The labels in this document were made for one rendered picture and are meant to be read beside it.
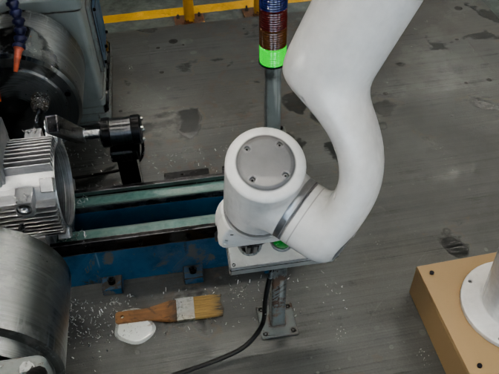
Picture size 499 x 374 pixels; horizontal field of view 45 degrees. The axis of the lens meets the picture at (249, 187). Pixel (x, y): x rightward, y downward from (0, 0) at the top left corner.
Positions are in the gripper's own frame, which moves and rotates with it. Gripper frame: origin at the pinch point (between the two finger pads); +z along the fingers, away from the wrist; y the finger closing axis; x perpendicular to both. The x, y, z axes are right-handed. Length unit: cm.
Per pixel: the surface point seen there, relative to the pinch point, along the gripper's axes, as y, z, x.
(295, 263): -6.8, 4.3, 3.5
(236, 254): 2.2, 2.5, 1.3
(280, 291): -5.3, 16.1, 5.6
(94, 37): 26, 39, -65
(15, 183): 37.0, 9.3, -17.4
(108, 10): 43, 216, -204
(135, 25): 28, 207, -186
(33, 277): 30.8, -4.4, 2.3
